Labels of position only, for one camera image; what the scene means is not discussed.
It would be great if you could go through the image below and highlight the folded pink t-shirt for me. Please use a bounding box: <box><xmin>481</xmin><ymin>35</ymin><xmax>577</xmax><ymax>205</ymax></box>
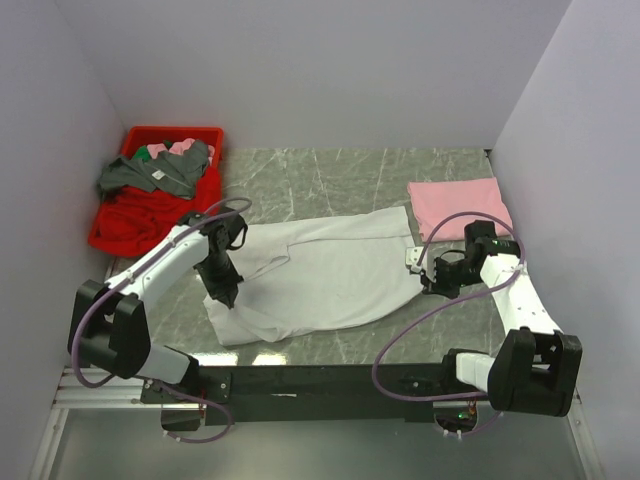
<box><xmin>407</xmin><ymin>178</ymin><xmax>512</xmax><ymax>241</ymax></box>

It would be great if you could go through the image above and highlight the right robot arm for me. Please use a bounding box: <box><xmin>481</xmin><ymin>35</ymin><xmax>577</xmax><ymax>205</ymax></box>
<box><xmin>405</xmin><ymin>212</ymin><xmax>583</xmax><ymax>417</ymax></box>

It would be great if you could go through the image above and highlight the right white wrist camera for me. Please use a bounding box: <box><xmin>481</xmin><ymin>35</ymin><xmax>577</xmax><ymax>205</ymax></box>
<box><xmin>405</xmin><ymin>246</ymin><xmax>430</xmax><ymax>274</ymax></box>

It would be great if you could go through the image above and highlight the green garment in bin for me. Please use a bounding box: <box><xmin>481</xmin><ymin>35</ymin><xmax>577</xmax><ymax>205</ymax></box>
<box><xmin>131</xmin><ymin>145</ymin><xmax>153</xmax><ymax>162</ymax></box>

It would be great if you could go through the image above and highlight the pink garment in bin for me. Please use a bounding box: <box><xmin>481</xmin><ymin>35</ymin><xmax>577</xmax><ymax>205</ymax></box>
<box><xmin>147</xmin><ymin>138</ymin><xmax>215</xmax><ymax>159</ymax></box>

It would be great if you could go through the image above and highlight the grey t-shirt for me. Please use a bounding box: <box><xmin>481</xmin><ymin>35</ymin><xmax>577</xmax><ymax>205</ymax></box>
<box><xmin>97</xmin><ymin>140</ymin><xmax>211</xmax><ymax>199</ymax></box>

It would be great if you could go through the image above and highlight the red plastic bin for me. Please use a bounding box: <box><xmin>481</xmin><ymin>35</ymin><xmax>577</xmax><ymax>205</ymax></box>
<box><xmin>88</xmin><ymin>126</ymin><xmax>224</xmax><ymax>257</ymax></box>

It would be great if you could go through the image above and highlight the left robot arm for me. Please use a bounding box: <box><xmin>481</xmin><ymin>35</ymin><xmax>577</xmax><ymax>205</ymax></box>
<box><xmin>68</xmin><ymin>207</ymin><xmax>248</xmax><ymax>402</ymax></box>

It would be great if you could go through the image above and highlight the white t-shirt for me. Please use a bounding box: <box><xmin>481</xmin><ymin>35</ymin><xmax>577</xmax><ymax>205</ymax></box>
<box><xmin>203</xmin><ymin>207</ymin><xmax>421</xmax><ymax>346</ymax></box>

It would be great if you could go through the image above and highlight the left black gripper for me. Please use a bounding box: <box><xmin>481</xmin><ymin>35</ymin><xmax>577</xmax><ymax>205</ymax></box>
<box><xmin>194</xmin><ymin>252</ymin><xmax>244</xmax><ymax>308</ymax></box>

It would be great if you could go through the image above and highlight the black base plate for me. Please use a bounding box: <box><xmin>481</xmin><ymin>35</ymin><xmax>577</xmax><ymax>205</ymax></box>
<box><xmin>139</xmin><ymin>363</ymin><xmax>496</xmax><ymax>434</ymax></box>

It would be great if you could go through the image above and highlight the aluminium frame rail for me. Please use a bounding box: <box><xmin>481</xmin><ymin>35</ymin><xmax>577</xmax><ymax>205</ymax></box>
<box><xmin>29</xmin><ymin>249</ymin><xmax>601</xmax><ymax>480</ymax></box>

